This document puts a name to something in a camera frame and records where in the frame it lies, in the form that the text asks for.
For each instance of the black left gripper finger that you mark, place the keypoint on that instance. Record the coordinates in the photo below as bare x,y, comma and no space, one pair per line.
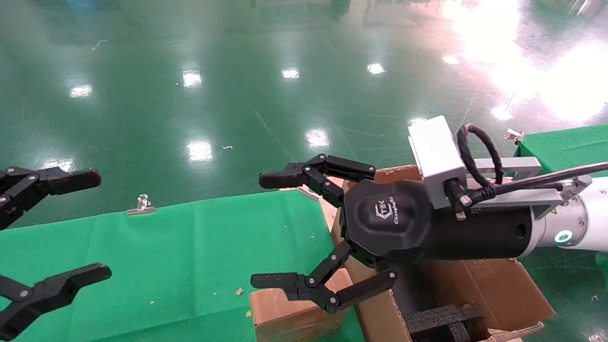
57,287
71,181

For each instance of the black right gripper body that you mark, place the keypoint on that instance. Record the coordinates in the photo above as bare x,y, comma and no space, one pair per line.
389,223

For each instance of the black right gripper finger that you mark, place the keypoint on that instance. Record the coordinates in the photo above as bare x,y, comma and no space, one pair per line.
294,282
304,173

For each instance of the small brown cardboard box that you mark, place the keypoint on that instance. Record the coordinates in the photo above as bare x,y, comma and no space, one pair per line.
285,313

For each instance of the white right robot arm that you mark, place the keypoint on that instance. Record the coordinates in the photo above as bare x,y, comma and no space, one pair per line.
593,223

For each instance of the large open cardboard carton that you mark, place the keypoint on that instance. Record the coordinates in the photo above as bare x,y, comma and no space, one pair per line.
498,289

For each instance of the silver metal binder clip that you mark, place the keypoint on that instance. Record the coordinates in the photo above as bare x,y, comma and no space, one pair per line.
141,209
308,193
514,136

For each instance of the black foam insert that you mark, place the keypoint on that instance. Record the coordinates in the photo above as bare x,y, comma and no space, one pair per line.
437,319

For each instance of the large green tablecloth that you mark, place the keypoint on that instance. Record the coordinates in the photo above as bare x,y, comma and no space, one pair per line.
166,261

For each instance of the small green tablecloth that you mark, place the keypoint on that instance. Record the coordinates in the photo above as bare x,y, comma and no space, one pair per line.
570,147

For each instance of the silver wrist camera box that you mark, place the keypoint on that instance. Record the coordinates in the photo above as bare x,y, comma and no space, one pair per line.
437,156

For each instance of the silver camera mount bracket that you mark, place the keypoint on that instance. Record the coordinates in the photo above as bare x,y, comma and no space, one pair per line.
517,166

